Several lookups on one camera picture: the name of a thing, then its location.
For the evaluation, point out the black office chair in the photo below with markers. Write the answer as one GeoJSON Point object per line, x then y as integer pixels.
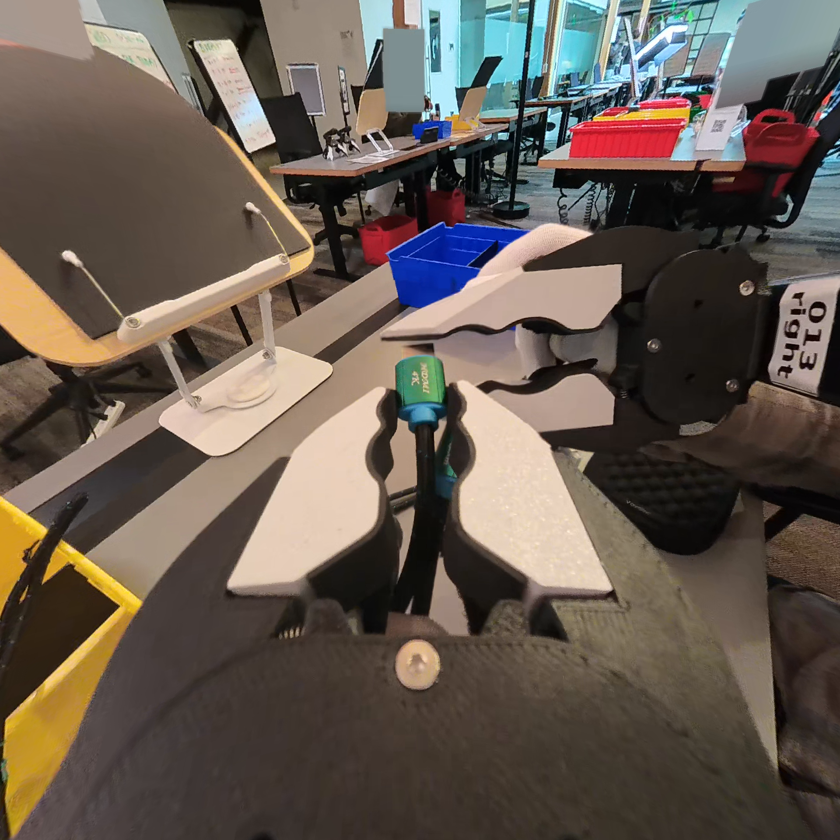
{"type": "Point", "coordinates": [761, 197]}
{"type": "Point", "coordinates": [65, 400]}

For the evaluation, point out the black monitor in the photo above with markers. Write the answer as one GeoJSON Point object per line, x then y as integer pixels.
{"type": "Point", "coordinates": [289, 128]}

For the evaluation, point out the grey framed sign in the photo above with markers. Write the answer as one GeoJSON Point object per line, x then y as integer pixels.
{"type": "Point", "coordinates": [306, 88]}

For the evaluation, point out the person's right forearm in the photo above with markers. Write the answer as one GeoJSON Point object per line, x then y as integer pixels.
{"type": "Point", "coordinates": [774, 446]}

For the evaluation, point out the blue plastic bin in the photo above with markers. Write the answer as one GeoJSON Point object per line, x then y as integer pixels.
{"type": "Point", "coordinates": [433, 130]}
{"type": "Point", "coordinates": [426, 275]}

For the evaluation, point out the yellow plastic bin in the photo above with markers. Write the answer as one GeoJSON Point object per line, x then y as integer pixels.
{"type": "Point", "coordinates": [39, 741]}
{"type": "Point", "coordinates": [463, 121]}

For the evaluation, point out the white printed card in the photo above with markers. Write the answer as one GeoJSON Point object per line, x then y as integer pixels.
{"type": "Point", "coordinates": [718, 124]}

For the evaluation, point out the red plastic tray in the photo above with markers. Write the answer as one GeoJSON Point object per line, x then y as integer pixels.
{"type": "Point", "coordinates": [623, 139]}

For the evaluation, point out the yellow plastic tray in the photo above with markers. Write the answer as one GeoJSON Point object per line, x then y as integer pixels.
{"type": "Point", "coordinates": [643, 116]}

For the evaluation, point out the black and white device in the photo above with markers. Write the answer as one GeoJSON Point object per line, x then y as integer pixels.
{"type": "Point", "coordinates": [340, 144]}

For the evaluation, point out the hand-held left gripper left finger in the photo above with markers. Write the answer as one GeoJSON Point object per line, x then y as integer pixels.
{"type": "Point", "coordinates": [308, 518]}

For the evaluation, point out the white tablet stand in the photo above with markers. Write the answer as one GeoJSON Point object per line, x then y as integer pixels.
{"type": "Point", "coordinates": [249, 400]}

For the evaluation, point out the black textured pad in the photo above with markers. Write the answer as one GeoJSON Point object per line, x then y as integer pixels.
{"type": "Point", "coordinates": [663, 499]}

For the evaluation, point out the whiteboard with green writing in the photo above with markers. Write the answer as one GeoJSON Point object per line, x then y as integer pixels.
{"type": "Point", "coordinates": [131, 52]}

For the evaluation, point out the narrow black-framed sign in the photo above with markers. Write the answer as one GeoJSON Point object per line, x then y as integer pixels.
{"type": "Point", "coordinates": [342, 88]}

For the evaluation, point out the white power strip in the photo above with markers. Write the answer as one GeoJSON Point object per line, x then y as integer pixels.
{"type": "Point", "coordinates": [108, 420]}

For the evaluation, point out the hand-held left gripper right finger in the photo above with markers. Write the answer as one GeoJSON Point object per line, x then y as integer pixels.
{"type": "Point", "coordinates": [525, 518]}

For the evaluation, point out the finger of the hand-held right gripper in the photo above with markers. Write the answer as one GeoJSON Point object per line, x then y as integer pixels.
{"type": "Point", "coordinates": [571, 400]}
{"type": "Point", "coordinates": [525, 298]}

